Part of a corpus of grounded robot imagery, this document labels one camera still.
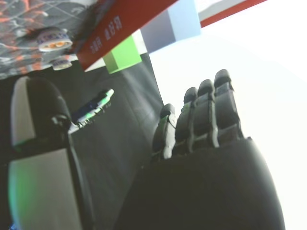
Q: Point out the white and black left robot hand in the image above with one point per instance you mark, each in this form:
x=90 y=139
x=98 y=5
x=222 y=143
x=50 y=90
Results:
x=206 y=187

